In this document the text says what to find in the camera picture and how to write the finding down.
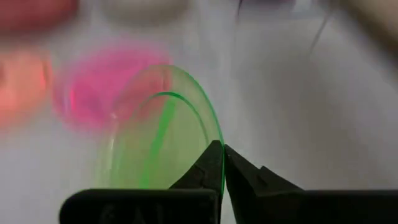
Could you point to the red bowl at left edge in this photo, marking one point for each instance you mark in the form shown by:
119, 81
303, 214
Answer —
21, 87

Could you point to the cream plate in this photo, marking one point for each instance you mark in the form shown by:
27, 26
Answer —
143, 9

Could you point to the red plate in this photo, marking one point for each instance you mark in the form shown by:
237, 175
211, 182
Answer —
34, 14

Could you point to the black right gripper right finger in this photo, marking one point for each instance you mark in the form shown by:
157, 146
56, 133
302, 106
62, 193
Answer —
280, 205

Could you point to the green translucent plastic cup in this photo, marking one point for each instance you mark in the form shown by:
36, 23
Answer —
174, 149

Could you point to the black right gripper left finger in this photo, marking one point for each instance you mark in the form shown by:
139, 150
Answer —
174, 207

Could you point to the purple plate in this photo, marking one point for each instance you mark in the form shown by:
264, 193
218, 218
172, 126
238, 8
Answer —
270, 1

